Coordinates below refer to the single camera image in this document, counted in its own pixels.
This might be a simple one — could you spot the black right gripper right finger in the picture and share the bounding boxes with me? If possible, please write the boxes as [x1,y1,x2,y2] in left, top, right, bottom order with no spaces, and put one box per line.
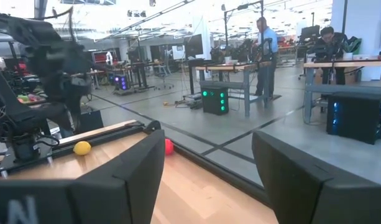
[251,130,381,224]

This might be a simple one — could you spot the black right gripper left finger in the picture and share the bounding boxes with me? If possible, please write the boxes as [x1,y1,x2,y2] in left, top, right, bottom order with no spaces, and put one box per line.
[0,129,166,224]

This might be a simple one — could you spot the bright red strawberry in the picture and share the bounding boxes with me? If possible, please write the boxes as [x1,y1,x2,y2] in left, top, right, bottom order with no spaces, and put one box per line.
[164,138,175,156]

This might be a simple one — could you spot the yellow lemon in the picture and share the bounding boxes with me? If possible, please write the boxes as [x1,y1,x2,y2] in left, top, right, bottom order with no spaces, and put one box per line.
[73,141,92,156]

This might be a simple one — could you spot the black computer tower blue light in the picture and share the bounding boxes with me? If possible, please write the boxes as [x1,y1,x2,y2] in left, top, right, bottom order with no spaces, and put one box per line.
[326,91,381,146]

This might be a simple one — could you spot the black computer tower purple lights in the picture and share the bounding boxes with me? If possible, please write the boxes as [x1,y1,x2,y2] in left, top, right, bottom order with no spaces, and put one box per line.
[113,73,129,91]

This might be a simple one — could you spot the black computer tower green lights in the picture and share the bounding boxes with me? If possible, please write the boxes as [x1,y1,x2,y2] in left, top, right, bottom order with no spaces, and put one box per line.
[200,83,230,116]

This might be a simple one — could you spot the grey office chair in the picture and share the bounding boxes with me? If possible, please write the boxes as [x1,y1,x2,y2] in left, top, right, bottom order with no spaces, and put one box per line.
[154,63,175,90]

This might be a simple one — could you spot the black standing desk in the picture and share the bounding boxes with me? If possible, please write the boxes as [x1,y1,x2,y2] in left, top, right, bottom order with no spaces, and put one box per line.
[126,60,157,91]

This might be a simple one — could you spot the red tool cabinet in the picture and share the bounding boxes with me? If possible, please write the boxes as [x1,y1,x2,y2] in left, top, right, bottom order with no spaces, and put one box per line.
[92,50,118,65]

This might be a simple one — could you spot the wooden workbench with grey legs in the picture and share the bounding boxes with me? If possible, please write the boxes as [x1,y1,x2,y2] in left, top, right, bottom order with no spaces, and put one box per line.
[303,55,381,125]
[195,61,272,118]

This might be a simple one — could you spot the person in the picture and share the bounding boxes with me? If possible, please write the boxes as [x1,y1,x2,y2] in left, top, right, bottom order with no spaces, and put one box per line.
[254,16,280,100]
[313,26,349,86]

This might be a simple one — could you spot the black monitor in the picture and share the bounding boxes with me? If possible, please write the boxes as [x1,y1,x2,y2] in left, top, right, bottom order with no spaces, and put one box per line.
[183,33,204,59]
[300,24,321,42]

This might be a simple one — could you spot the black frame handle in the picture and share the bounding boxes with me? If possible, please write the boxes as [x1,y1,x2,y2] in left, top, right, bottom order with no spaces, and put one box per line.
[142,119,162,132]

